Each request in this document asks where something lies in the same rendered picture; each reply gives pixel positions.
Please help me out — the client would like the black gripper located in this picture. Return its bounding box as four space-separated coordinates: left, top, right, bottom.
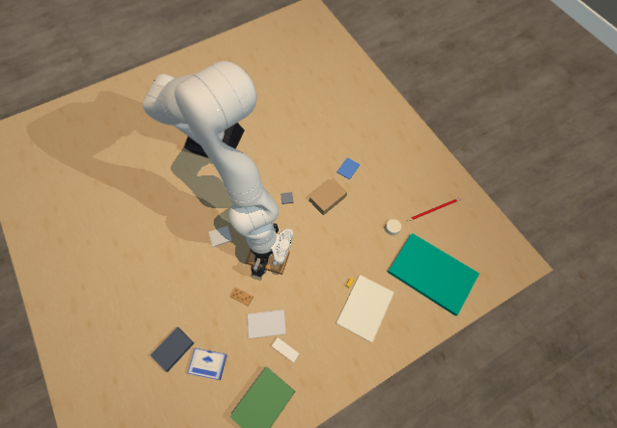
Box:
250 223 279 277

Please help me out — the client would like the brown wooden ball puzzle tray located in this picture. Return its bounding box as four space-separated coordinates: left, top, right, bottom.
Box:
246 250 290 275

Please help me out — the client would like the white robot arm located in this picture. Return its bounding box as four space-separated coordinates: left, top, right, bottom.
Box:
143 61 293 264

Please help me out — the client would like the grey flat rectangular card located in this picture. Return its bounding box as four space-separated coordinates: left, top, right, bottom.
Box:
248 309 286 338

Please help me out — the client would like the brown wooden domino tile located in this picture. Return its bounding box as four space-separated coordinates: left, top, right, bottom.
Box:
230 287 254 306

